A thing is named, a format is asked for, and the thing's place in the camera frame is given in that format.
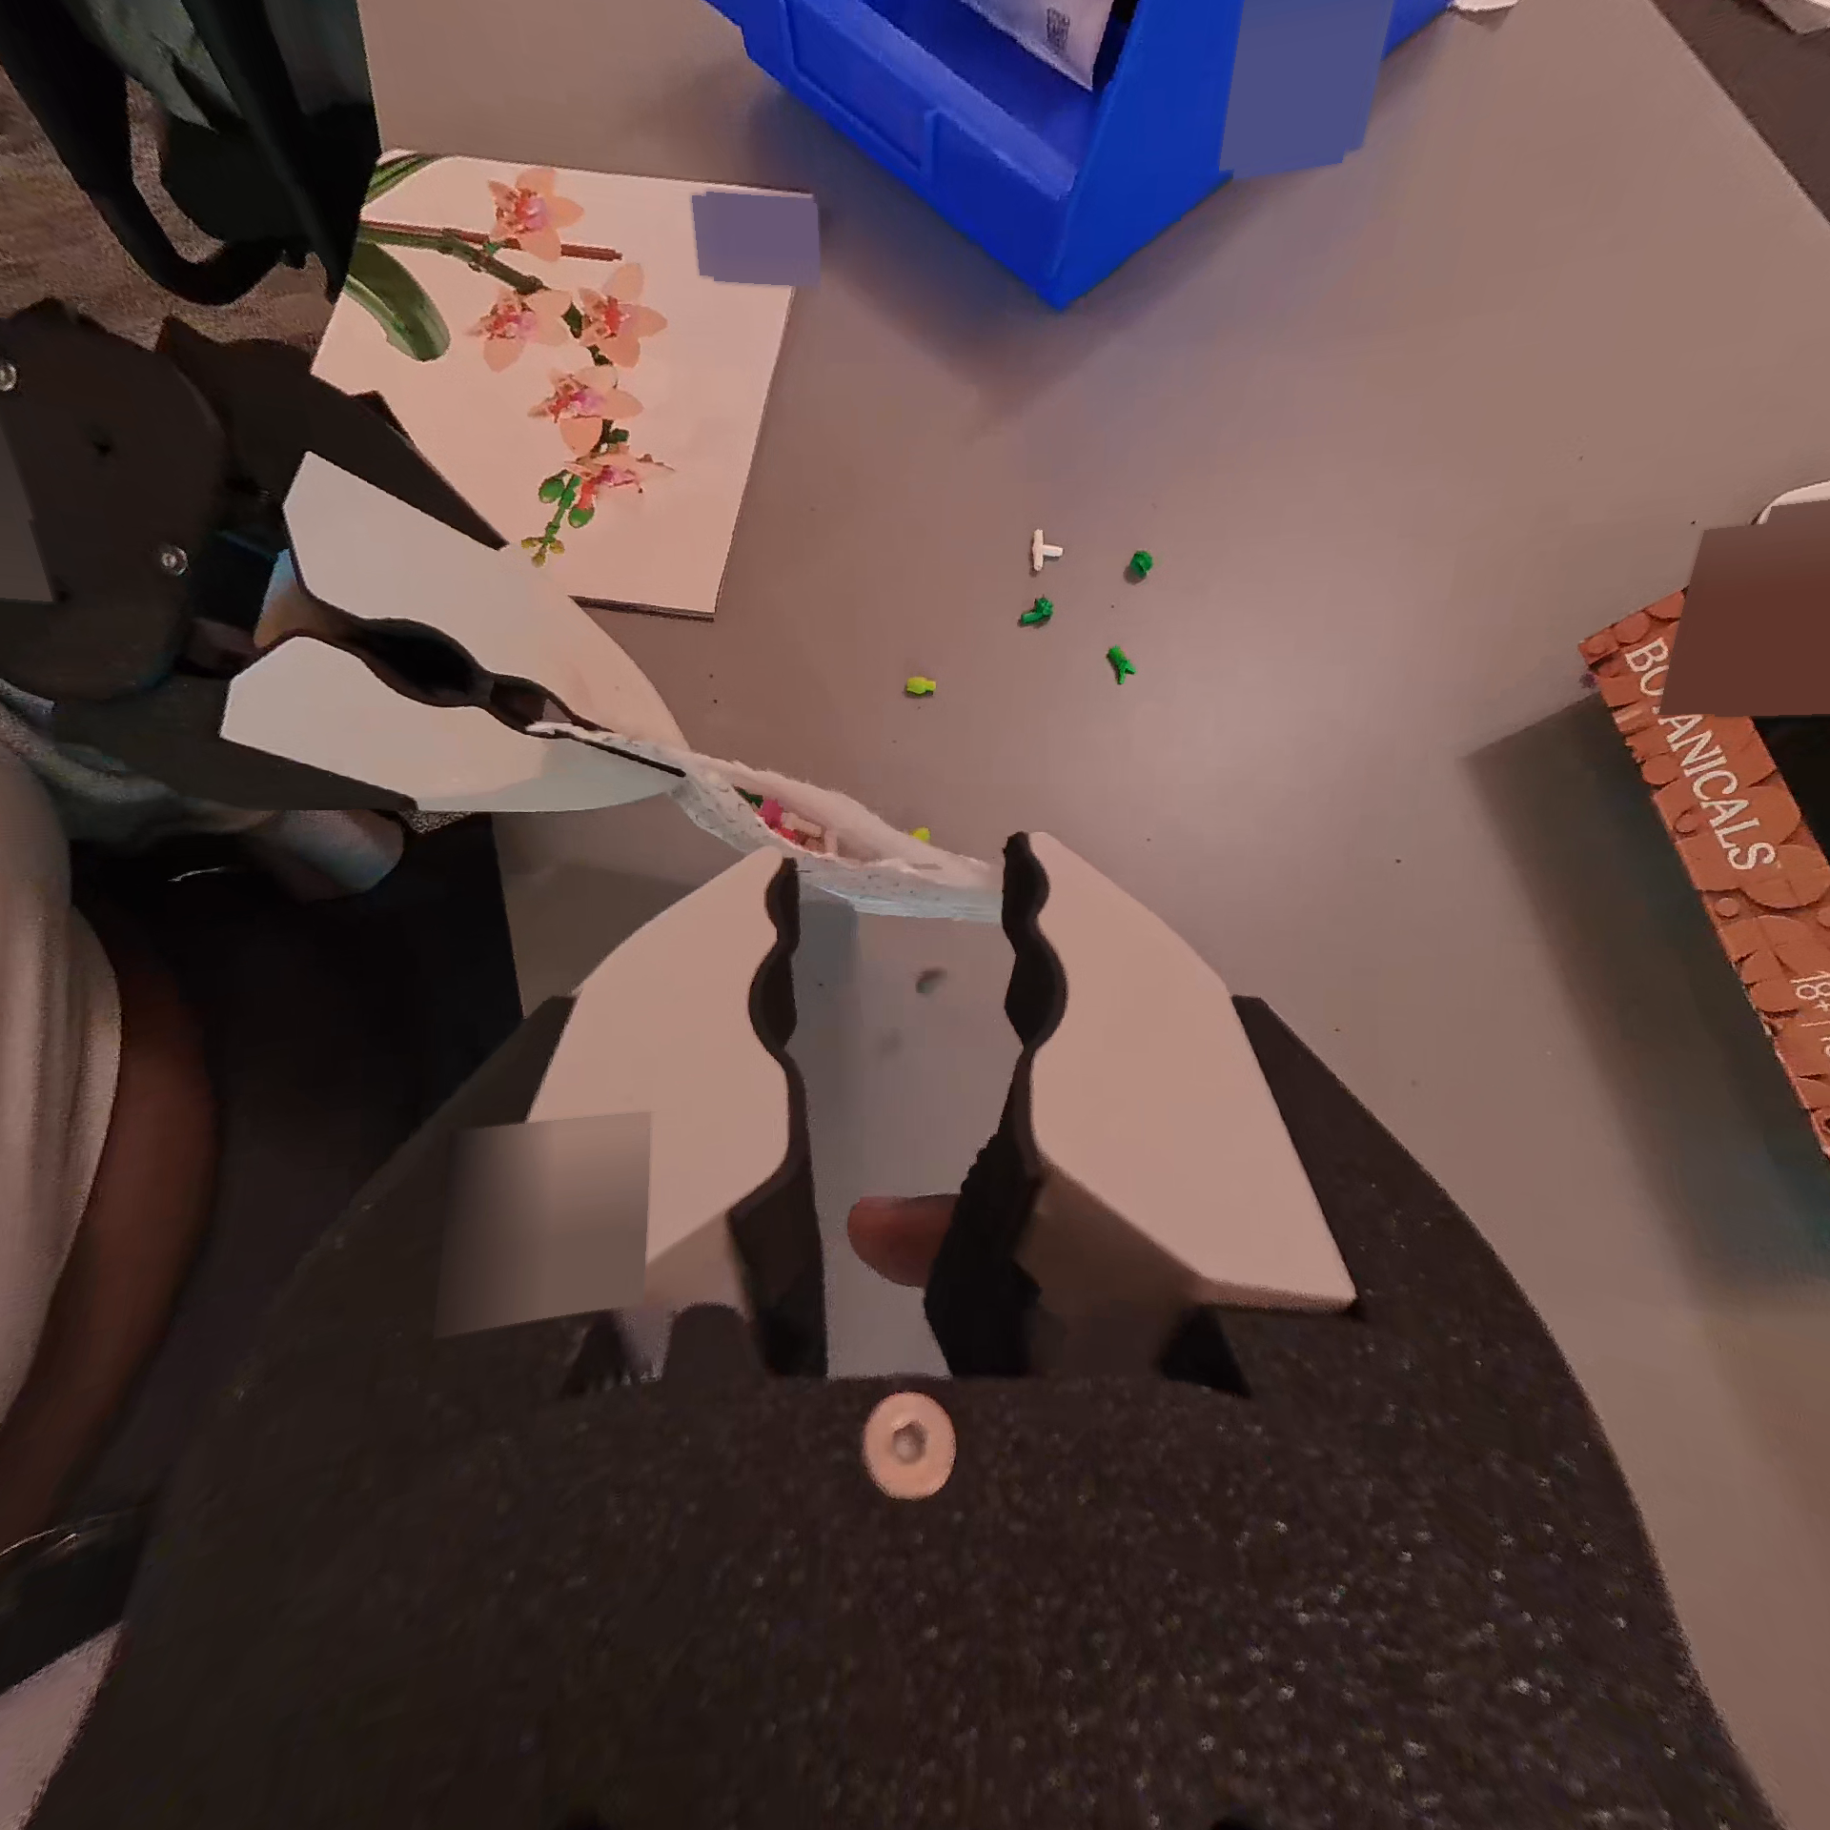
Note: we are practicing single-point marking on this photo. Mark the blue plastic bin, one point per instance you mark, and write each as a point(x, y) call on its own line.
point(1001, 171)

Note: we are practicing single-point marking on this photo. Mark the white paper bag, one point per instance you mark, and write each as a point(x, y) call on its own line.
point(1043, 36)

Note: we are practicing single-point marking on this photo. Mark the dark orchid picture box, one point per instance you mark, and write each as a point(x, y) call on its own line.
point(1715, 857)

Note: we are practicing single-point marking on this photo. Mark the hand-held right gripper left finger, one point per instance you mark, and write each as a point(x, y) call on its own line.
point(671, 1042)

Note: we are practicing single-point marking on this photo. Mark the small white toy piece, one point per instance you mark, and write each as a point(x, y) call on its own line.
point(1046, 551)

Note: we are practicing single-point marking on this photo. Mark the person's left forearm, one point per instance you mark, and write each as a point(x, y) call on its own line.
point(57, 1071)

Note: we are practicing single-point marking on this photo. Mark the white paper bag circle print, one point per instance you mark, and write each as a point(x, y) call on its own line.
point(886, 878)

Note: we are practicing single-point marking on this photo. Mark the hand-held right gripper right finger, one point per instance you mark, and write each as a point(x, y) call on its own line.
point(1157, 1115)

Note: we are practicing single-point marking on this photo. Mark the person's right hand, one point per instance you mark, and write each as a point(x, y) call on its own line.
point(900, 1237)

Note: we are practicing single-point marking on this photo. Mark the grey desk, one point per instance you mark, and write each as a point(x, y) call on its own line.
point(1287, 457)

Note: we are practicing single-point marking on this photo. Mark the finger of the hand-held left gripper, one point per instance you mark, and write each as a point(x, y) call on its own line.
point(429, 751)
point(429, 556)

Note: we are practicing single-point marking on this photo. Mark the dark green bag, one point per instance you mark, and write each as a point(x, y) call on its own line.
point(257, 114)

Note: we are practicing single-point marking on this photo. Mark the orchid picture instruction booklet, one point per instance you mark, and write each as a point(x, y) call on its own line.
point(686, 429)

